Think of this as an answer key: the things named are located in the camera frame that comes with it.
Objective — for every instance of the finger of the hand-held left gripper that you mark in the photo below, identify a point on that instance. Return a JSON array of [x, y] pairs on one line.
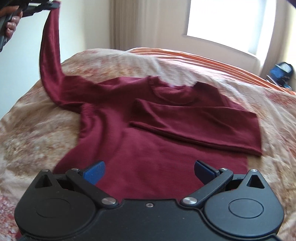
[[39, 5]]

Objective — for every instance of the blue bag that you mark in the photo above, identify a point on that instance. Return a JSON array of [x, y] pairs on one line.
[[281, 73]]

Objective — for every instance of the floral beige blanket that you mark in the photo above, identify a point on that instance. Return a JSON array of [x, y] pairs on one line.
[[37, 129]]

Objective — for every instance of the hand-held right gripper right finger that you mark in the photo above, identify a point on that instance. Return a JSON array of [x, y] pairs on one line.
[[201, 172]]

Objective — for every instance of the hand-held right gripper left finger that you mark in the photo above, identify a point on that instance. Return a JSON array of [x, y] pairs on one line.
[[95, 172]]

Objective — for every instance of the orange striped bed cover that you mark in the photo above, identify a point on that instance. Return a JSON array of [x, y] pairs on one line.
[[231, 67]]

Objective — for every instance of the person's left hand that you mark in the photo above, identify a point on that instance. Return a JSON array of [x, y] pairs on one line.
[[12, 24]]

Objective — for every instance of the beige curtain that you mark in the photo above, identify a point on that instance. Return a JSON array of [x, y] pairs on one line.
[[122, 23]]

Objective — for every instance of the bright window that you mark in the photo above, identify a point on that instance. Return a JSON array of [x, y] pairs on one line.
[[226, 20]]

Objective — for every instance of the maroon knit sweater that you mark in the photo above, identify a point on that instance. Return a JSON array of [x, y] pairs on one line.
[[143, 129]]

